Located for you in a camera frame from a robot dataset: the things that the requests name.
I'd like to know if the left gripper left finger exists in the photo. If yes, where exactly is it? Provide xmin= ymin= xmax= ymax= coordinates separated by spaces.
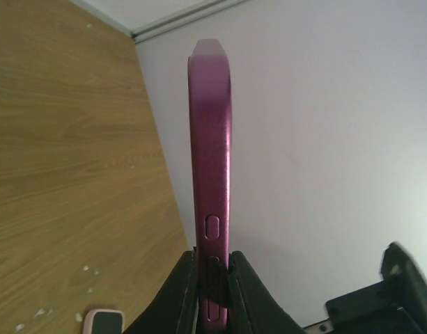
xmin=124 ymin=250 xmax=199 ymax=334

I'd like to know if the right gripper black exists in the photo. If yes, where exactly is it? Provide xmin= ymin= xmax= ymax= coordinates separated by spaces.
xmin=324 ymin=241 xmax=427 ymax=334

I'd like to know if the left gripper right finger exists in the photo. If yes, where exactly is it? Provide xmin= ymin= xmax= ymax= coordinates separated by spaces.
xmin=226 ymin=251 xmax=304 ymax=333

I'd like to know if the white debris pile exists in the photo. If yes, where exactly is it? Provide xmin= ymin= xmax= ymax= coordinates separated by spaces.
xmin=10 ymin=264 xmax=100 ymax=333

